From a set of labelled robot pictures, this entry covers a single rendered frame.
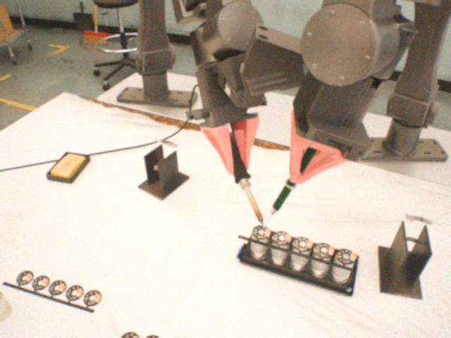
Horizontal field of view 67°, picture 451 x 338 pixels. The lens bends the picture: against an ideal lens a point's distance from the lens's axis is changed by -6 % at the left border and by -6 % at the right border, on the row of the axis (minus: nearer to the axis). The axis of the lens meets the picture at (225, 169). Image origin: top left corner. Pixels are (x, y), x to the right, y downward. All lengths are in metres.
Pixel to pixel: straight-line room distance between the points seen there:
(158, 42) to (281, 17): 2.41
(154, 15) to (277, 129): 0.35
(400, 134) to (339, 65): 0.50
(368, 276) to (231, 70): 0.34
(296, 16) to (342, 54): 2.87
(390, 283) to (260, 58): 0.36
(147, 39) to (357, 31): 0.61
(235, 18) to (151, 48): 0.43
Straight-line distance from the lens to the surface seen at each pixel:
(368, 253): 0.58
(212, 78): 0.47
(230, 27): 0.42
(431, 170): 0.79
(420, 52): 0.64
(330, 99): 0.34
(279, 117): 0.85
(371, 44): 0.26
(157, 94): 0.90
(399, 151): 0.78
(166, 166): 0.61
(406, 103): 0.70
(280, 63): 0.33
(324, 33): 0.27
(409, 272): 0.57
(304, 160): 0.41
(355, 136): 0.36
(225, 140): 0.48
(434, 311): 0.55
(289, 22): 3.16
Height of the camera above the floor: 1.17
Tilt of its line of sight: 38 degrees down
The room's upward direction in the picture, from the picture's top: straight up
